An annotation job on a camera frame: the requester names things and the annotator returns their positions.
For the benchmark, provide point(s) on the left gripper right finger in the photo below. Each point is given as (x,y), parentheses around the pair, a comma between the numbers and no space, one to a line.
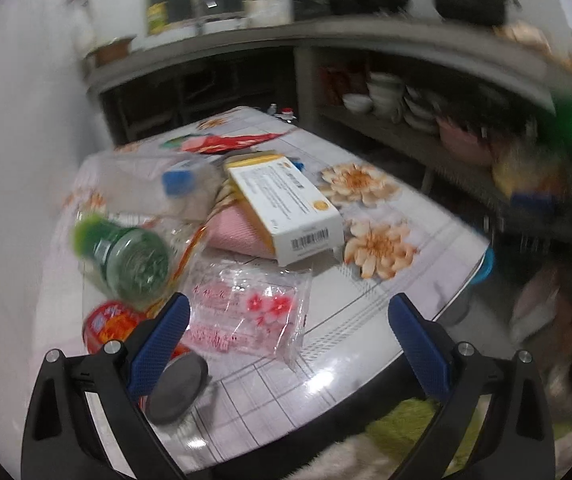
(516,439)

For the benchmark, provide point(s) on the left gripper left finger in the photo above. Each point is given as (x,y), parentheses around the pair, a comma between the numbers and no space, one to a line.
(60,440)

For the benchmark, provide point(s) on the clear pink flower wrapper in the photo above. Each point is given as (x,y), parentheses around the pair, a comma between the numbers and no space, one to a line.
(255,308)

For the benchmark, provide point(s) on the white yellow medicine box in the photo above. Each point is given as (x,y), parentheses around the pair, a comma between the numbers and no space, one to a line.
(293,216)

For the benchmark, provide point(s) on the red squirrel snack bag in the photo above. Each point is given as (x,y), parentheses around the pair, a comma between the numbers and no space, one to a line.
(211,144)

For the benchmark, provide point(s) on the concrete kitchen counter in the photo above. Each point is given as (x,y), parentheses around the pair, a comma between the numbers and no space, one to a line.
(536,76)

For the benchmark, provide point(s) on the green plastic jar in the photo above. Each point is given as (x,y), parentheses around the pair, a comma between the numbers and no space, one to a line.
(134,263)

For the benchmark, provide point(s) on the pink cloth pad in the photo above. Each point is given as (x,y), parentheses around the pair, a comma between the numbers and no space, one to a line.
(229,229)

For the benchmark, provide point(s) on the clear plastic bottle blue cap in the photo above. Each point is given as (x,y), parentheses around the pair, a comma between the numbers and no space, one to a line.
(177,185)

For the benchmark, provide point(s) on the stacked white bowls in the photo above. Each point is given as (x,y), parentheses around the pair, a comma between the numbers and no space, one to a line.
(389,97)

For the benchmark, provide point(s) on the brown metal basin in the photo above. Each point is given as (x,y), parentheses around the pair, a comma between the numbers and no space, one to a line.
(113,51)

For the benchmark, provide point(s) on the cooking oil bottle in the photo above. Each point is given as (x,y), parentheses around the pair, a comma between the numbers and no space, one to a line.
(285,114)

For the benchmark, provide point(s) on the yellow bottle on sill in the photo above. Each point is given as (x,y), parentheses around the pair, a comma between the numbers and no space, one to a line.
(157,18)

